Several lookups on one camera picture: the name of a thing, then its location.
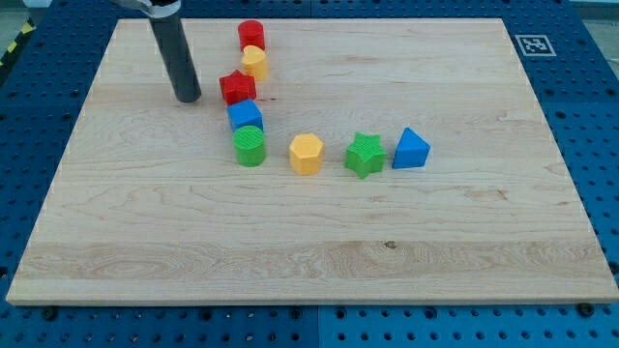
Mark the green cylinder block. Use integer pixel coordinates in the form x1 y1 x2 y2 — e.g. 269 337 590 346
232 126 266 167

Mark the red cylinder block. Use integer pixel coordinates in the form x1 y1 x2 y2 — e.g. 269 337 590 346
237 19 266 50

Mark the yellow hexagon block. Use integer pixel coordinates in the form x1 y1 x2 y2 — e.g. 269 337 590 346
289 133 324 175

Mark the green star block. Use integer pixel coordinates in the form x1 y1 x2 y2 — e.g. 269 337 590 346
344 132 387 179

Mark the yellow heart block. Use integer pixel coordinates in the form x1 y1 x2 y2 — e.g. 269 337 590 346
241 45 269 81

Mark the blue cube block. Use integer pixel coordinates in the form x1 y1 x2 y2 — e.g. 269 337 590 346
226 99 264 131

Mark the silver clamp on rod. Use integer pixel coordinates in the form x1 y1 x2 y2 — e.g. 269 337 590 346
112 0 182 18

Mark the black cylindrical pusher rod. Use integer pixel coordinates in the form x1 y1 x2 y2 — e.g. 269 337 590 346
149 11 201 102

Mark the red star block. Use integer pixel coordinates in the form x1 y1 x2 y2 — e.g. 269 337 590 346
219 70 257 105

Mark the blue triangle block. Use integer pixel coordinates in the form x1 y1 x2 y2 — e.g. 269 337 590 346
392 128 430 169

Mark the white fiducial marker tag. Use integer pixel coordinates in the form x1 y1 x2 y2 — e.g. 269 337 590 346
516 34 556 57

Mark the wooden board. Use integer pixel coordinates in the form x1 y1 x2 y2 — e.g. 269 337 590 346
7 18 618 306

